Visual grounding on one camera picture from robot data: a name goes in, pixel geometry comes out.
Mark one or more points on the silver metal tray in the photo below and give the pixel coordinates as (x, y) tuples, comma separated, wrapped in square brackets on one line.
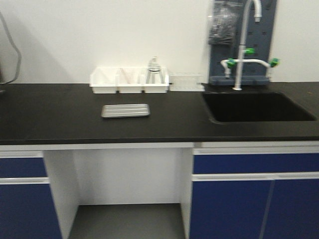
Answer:
[(125, 111)]

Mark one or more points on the white three-compartment organizer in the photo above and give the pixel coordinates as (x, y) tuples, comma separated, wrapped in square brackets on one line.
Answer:
[(128, 80)]

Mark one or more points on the clear test tube rack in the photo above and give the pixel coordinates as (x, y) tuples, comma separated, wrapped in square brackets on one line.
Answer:
[(186, 82)]

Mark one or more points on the clear glass flask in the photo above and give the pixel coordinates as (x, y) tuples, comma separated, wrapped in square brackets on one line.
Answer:
[(154, 69)]

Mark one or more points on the black lab sink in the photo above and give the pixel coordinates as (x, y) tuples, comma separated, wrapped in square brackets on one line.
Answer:
[(254, 107)]

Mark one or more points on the white gooseneck lab faucet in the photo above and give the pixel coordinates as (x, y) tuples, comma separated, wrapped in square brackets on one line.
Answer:
[(242, 50)]

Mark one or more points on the blue cabinet door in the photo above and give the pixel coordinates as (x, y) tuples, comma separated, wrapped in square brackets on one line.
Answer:
[(229, 209), (294, 210), (27, 211)]

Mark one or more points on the clear plastic bag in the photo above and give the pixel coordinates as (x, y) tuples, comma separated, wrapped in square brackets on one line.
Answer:
[(225, 15)]

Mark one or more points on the grey pegboard drying rack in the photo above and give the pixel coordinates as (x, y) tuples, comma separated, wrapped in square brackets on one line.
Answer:
[(259, 38)]

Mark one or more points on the blue drawer front right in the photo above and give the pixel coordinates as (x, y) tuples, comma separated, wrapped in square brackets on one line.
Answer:
[(256, 163)]

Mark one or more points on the blue drawer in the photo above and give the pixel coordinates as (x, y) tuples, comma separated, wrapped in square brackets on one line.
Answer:
[(256, 163), (22, 167)]

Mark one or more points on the blue drawer front left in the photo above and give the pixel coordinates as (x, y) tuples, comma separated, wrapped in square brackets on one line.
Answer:
[(22, 167)]

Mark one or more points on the blue cabinet door left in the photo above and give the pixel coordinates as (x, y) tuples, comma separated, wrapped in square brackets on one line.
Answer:
[(27, 211)]

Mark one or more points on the blue cabinet door far right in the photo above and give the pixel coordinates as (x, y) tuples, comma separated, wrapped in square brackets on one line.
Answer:
[(294, 210)]

